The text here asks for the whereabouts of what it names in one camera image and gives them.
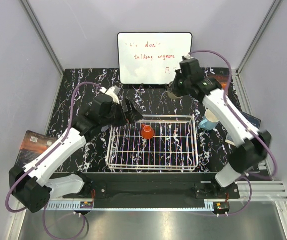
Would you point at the white whiteboard with red writing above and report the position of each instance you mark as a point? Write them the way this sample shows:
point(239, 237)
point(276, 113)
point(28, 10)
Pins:
point(151, 58)

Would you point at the white wire dish rack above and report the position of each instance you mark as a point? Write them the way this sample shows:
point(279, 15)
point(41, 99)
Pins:
point(172, 149)

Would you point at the beige ceramic mug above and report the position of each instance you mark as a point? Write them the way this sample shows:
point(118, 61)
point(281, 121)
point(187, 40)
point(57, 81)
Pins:
point(171, 95)

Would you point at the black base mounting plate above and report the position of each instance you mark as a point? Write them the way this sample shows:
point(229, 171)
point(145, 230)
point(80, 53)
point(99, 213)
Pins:
point(155, 190)

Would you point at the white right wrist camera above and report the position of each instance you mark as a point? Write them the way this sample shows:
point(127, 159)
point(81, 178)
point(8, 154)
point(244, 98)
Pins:
point(187, 57)

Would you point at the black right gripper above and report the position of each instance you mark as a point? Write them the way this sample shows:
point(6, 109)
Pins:
point(174, 89)

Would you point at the dark sunset paperback book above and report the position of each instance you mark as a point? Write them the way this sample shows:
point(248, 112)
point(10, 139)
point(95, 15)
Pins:
point(33, 145)

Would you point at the red orange mug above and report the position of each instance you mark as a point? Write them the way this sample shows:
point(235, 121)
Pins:
point(147, 132)

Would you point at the white slotted cable duct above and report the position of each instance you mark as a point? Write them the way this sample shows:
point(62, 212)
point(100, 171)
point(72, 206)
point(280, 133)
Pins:
point(68, 205)

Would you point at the light blue mug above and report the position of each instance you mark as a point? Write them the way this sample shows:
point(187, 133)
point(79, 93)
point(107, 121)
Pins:
point(209, 122)

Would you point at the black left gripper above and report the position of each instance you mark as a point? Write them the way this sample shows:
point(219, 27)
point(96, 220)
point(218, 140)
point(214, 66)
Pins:
point(131, 116)

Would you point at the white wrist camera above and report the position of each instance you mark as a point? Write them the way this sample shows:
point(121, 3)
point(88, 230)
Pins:
point(187, 57)
point(112, 92)

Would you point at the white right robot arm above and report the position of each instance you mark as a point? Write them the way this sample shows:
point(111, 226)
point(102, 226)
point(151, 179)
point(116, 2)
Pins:
point(251, 144)

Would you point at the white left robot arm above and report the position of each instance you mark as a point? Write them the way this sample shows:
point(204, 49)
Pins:
point(33, 185)

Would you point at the dark orange window book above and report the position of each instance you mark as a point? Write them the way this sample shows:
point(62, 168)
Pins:
point(222, 79)

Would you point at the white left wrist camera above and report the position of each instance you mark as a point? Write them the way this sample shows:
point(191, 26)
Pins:
point(112, 92)

